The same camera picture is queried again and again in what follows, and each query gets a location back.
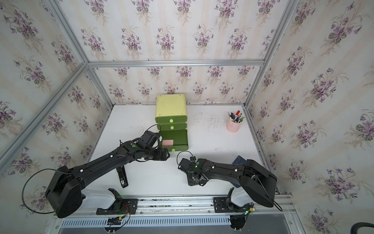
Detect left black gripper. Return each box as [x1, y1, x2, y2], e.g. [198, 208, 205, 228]
[143, 147, 172, 161]

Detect large pink sticky note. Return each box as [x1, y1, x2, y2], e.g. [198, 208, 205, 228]
[162, 139, 174, 147]

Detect green bottom drawer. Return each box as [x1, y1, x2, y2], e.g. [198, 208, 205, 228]
[159, 129, 189, 152]

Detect green drawer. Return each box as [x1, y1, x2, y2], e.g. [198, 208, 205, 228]
[159, 129, 189, 152]
[155, 115, 188, 124]
[157, 122, 188, 131]

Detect green top drawer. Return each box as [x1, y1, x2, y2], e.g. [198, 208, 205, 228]
[155, 115, 188, 124]

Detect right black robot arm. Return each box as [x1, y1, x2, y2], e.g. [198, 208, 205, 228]
[176, 156, 283, 212]

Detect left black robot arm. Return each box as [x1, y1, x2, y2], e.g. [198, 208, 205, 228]
[44, 130, 170, 218]

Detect yellow-green drawer cabinet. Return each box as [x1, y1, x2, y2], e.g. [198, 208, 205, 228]
[155, 94, 187, 118]

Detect black handheld device on table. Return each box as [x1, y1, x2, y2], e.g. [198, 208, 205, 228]
[116, 165, 129, 188]

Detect dark blue notebook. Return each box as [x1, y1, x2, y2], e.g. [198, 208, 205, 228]
[232, 156, 246, 165]

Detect pink pen holder cup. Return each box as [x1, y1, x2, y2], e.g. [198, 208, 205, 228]
[226, 120, 241, 133]

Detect pens in cup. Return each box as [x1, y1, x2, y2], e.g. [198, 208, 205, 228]
[228, 110, 245, 123]

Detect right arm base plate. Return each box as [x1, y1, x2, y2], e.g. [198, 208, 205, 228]
[213, 197, 255, 214]

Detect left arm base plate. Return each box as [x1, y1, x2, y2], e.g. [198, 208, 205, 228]
[96, 199, 138, 215]

